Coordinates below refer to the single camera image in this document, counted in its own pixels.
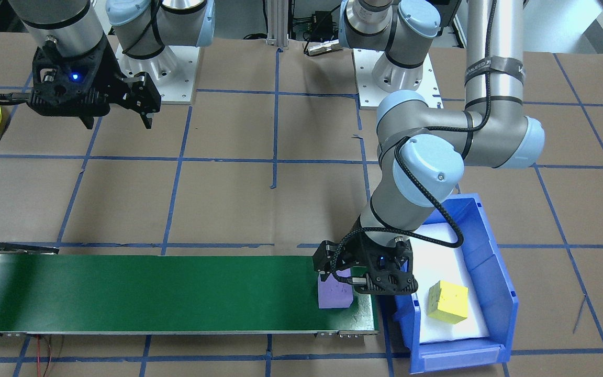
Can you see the purple foam block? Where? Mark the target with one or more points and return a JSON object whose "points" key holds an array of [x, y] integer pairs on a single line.
{"points": [[333, 293]]}

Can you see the silver metal cylinder connector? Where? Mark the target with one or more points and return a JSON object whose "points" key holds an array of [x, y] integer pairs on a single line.
{"points": [[322, 47]]}

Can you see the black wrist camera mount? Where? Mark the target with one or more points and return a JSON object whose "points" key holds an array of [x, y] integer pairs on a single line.
{"points": [[390, 272], [66, 97]]}

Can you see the aluminium post between arms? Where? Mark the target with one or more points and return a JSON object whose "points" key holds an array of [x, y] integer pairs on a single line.
{"points": [[276, 23]]}

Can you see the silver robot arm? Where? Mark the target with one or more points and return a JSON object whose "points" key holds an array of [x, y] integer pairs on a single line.
{"points": [[490, 131], [60, 15]]}

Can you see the blue plastic bin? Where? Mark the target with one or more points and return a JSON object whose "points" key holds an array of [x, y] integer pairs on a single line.
{"points": [[492, 293]]}

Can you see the yellow foam block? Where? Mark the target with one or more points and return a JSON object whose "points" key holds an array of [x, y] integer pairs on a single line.
{"points": [[448, 303]]}

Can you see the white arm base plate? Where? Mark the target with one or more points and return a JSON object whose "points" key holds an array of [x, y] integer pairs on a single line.
{"points": [[367, 91], [182, 78]]}

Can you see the small black electronics box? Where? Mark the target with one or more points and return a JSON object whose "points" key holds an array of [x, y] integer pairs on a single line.
{"points": [[322, 21]]}

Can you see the white foam pad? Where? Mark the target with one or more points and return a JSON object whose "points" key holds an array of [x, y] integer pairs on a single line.
{"points": [[453, 332]]}

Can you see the green conveyor belt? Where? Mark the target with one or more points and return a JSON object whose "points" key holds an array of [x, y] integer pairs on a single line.
{"points": [[149, 293]]}

